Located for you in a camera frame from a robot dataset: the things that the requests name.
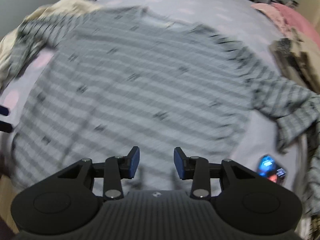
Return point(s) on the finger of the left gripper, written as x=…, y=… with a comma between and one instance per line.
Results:
x=4, y=111
x=5, y=127

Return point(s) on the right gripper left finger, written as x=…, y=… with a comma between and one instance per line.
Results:
x=118, y=168

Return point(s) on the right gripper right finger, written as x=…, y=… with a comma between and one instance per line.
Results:
x=196, y=169

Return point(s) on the grey striped bow shirt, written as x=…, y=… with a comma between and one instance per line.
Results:
x=126, y=77

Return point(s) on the glowing smartphone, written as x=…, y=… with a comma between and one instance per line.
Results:
x=270, y=169

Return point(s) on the cream white garment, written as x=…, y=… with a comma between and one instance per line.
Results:
x=46, y=26

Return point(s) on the polka dot bed sheet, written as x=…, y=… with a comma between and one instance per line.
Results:
x=235, y=19

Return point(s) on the folded khaki garment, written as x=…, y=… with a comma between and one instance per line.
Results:
x=297, y=57

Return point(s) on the light pink ruffled garment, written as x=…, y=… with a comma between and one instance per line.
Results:
x=275, y=16

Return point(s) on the pink pillow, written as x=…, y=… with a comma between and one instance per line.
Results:
x=299, y=22

